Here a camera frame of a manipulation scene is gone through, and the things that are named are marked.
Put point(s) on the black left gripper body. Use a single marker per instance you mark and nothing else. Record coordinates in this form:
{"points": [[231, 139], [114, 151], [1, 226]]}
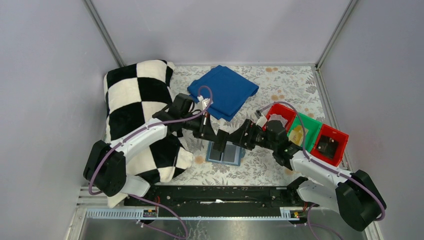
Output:
{"points": [[205, 127]]}

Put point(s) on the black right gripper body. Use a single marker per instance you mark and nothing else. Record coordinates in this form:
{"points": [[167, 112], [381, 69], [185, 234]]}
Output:
{"points": [[249, 134]]}

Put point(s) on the dark grey card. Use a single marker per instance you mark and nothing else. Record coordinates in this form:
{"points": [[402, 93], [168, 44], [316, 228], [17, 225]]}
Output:
{"points": [[220, 142]]}

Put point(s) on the blue leather card holder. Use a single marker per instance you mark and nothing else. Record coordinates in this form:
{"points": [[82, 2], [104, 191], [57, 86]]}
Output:
{"points": [[232, 155]]}

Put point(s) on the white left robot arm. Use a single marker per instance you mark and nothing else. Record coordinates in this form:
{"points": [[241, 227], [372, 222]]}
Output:
{"points": [[106, 165]]}

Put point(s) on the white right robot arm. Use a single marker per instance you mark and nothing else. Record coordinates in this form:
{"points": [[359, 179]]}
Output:
{"points": [[353, 195]]}

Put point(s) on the gold card in green bin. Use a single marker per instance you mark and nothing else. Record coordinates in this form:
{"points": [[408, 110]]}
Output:
{"points": [[297, 135]]}

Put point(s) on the dark card in red bin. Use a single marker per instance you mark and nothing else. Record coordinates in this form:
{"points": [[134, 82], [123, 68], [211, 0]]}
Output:
{"points": [[327, 146]]}

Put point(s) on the green bin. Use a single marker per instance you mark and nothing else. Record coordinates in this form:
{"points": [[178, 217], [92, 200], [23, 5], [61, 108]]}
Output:
{"points": [[312, 129]]}

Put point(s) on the folded blue cloth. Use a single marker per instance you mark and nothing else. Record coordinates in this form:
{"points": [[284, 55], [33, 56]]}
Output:
{"points": [[229, 90]]}

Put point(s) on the floral table mat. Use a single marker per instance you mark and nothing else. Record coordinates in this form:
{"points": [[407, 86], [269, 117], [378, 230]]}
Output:
{"points": [[295, 85]]}

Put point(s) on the black white checkered pillow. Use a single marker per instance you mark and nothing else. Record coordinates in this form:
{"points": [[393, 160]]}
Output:
{"points": [[133, 94]]}

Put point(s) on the red bin right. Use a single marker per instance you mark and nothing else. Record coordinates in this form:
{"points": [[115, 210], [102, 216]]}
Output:
{"points": [[337, 135]]}

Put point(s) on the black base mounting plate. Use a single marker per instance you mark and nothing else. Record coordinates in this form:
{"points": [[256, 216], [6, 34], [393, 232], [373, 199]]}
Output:
{"points": [[222, 200]]}

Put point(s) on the white slotted cable duct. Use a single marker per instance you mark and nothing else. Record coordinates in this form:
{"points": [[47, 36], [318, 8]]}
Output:
{"points": [[152, 214]]}

